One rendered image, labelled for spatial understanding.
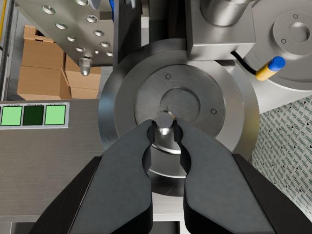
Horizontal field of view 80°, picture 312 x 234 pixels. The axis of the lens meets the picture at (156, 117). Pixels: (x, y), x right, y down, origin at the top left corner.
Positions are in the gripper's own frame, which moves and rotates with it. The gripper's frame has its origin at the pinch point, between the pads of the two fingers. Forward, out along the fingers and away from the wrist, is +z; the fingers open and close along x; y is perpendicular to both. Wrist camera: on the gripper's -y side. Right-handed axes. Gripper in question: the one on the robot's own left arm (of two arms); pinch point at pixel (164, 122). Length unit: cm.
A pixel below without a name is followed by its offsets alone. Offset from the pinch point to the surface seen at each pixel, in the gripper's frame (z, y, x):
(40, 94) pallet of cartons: 161, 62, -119
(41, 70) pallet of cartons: 177, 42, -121
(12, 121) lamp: 32, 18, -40
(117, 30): 10.5, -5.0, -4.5
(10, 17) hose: 73, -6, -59
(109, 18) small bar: 27.7, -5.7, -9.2
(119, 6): 12.4, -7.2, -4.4
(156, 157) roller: 1.0, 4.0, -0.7
